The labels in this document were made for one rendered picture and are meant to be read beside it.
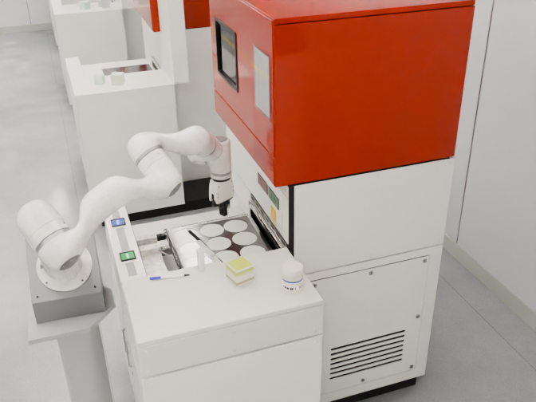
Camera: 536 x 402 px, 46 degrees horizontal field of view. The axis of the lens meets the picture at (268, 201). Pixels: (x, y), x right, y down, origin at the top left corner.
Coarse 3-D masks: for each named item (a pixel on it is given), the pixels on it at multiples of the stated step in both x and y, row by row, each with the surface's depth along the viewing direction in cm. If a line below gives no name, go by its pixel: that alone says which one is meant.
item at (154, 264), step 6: (138, 246) 258; (144, 258) 250; (150, 258) 250; (156, 258) 250; (162, 258) 250; (144, 264) 246; (150, 264) 246; (156, 264) 246; (162, 264) 246; (150, 270) 243; (156, 270) 243; (162, 270) 243
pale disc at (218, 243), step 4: (208, 240) 257; (212, 240) 257; (216, 240) 257; (220, 240) 257; (224, 240) 257; (228, 240) 257; (208, 244) 255; (212, 244) 255; (216, 244) 255; (220, 244) 255; (224, 244) 255; (228, 244) 254; (212, 248) 252; (216, 248) 252; (220, 248) 252; (224, 248) 252
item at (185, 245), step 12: (180, 228) 266; (192, 228) 266; (252, 228) 265; (180, 240) 258; (192, 240) 257; (204, 240) 257; (180, 252) 250; (192, 252) 250; (204, 252) 250; (216, 252) 249; (192, 264) 243
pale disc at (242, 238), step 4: (240, 232) 262; (244, 232) 262; (248, 232) 262; (236, 236) 260; (240, 236) 260; (244, 236) 260; (248, 236) 260; (252, 236) 259; (256, 236) 259; (236, 240) 257; (240, 240) 257; (244, 240) 257; (248, 240) 257; (252, 240) 257; (240, 244) 254; (244, 244) 254; (248, 244) 254
